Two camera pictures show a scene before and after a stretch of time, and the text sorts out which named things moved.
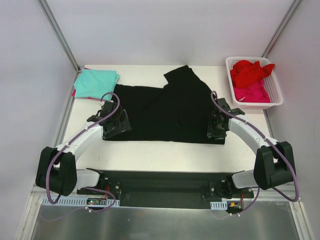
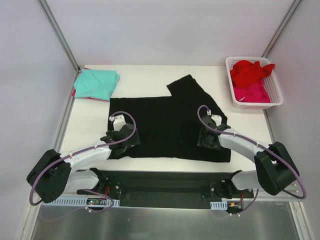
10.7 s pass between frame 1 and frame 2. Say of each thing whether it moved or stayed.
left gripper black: moved
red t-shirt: stayed
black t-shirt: moved
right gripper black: moved
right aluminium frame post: stayed
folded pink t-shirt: stayed
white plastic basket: stayed
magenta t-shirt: stayed
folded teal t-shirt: stayed
